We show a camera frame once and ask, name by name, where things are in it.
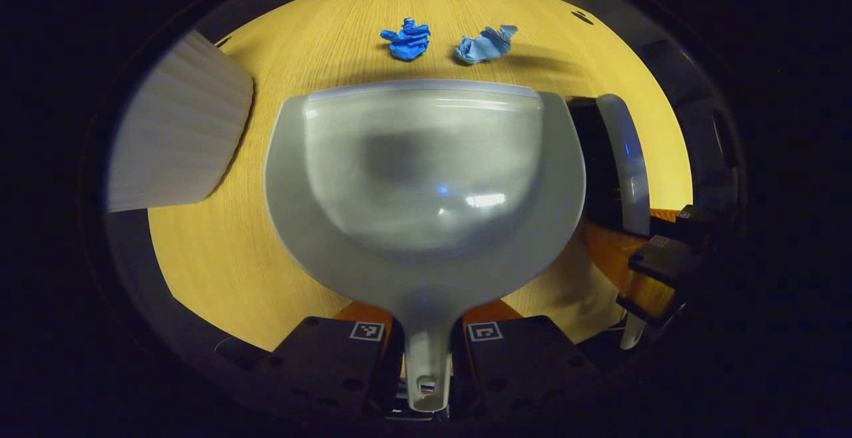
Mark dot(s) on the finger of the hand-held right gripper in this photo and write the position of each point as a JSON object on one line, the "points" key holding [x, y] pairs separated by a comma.
{"points": [[665, 261], [695, 218]]}

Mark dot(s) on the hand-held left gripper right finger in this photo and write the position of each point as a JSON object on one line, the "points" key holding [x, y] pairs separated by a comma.
{"points": [[526, 358]]}

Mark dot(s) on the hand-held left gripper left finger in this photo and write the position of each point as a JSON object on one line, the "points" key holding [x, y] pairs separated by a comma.
{"points": [[319, 358]]}

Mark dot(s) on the small white broom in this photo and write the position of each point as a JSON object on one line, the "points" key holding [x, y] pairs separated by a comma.
{"points": [[629, 158]]}

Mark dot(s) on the white dustpan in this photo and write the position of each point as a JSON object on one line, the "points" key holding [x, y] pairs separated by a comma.
{"points": [[426, 178]]}

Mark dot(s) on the white garbage bin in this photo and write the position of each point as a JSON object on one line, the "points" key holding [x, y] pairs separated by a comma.
{"points": [[180, 132]]}

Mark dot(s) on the light blue paper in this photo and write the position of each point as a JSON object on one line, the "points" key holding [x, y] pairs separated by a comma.
{"points": [[482, 46]]}

